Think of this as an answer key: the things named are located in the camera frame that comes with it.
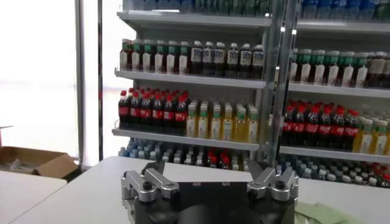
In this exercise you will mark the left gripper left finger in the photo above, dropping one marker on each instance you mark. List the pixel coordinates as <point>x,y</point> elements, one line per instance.
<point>146,185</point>

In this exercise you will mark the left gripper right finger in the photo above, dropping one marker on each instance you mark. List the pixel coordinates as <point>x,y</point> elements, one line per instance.
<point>274,182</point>

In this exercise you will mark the green polo shirt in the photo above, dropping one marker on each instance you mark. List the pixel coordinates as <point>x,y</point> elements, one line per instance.
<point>323,214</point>

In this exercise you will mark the brown cardboard box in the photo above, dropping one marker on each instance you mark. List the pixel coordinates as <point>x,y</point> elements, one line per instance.
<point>58,165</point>

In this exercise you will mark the bagged metal parts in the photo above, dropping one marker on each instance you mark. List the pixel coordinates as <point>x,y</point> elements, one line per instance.
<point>15,165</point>

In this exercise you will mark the small red-cap cola bottle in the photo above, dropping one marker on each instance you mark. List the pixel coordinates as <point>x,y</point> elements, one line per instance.
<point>213,161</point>
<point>226,162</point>

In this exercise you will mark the green-cap dark tea bottle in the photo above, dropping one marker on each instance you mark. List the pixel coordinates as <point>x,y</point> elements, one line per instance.
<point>361,70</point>
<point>159,59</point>
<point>183,60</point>
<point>171,59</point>
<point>319,67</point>
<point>136,58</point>
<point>305,67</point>
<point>293,65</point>
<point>124,58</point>
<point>333,68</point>
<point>347,70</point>
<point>147,58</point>

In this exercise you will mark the beige-label dark drink bottle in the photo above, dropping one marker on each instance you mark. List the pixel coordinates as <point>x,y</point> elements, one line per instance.
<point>376,68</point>

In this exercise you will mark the yellow juice bottle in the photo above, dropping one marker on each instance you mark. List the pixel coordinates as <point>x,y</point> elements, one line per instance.
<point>203,126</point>
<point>227,128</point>
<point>365,140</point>
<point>240,129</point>
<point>381,141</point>
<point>191,124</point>
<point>215,127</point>
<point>253,130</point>

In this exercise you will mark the white-label dark drink bottle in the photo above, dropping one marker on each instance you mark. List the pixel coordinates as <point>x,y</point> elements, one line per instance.
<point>245,60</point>
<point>219,58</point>
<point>233,59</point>
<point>208,58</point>
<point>196,58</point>
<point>258,61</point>

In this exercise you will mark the black metal pole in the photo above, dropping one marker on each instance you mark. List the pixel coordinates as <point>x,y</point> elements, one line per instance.
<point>100,91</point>

